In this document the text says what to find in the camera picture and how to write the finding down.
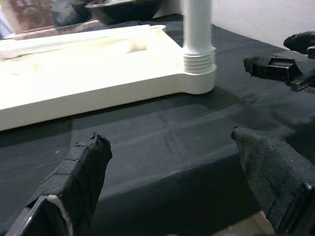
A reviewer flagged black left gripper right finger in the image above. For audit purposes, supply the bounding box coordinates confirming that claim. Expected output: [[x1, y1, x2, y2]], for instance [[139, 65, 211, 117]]
[[230, 126, 315, 236]]

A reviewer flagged black tablecloth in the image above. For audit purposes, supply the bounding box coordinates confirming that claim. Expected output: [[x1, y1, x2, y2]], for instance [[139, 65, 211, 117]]
[[0, 14, 315, 236]]

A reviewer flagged black plastic bag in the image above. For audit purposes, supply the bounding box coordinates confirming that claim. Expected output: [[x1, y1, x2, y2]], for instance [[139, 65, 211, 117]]
[[50, 0, 92, 28]]

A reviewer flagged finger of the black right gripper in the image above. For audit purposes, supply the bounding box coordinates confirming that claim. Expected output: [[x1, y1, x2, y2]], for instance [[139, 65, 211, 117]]
[[243, 56, 310, 92], [283, 31, 315, 59]]

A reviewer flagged black round basin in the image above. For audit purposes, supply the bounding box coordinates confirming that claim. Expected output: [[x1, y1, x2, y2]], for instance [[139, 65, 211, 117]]
[[85, 0, 165, 25]]

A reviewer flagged cream plastic table top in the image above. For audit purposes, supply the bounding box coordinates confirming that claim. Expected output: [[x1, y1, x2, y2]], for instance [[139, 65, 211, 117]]
[[0, 24, 217, 132]]

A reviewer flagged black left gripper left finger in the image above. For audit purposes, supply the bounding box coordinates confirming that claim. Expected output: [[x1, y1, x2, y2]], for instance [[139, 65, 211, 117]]
[[6, 133, 114, 236]]

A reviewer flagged beige patterned bench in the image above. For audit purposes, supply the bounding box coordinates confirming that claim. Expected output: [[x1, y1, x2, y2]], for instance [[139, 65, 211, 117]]
[[4, 19, 109, 40]]

